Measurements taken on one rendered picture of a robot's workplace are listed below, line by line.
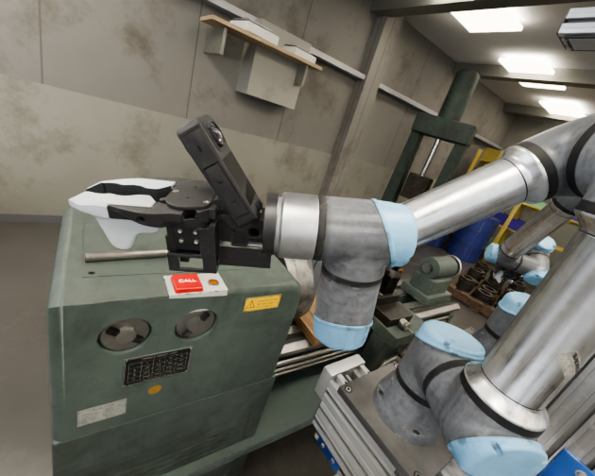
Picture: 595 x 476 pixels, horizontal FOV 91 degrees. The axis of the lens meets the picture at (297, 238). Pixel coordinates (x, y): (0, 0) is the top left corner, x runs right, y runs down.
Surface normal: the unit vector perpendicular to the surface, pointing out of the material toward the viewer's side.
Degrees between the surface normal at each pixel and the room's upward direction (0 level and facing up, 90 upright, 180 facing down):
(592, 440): 90
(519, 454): 97
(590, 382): 90
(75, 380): 90
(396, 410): 72
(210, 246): 98
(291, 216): 53
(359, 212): 38
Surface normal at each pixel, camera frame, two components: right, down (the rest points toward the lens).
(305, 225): 0.05, 0.06
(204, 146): 0.00, 0.48
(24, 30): 0.55, 0.47
